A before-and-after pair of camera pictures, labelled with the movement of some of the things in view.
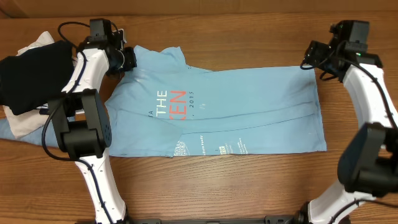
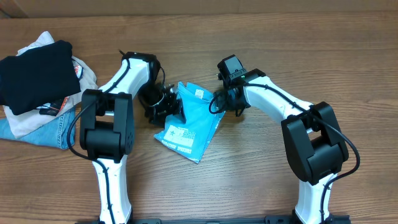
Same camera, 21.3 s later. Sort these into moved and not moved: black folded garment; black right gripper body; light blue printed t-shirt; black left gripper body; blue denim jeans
Moved: light blue printed t-shirt; black left gripper body; black right gripper body
Not moved: blue denim jeans; black folded garment
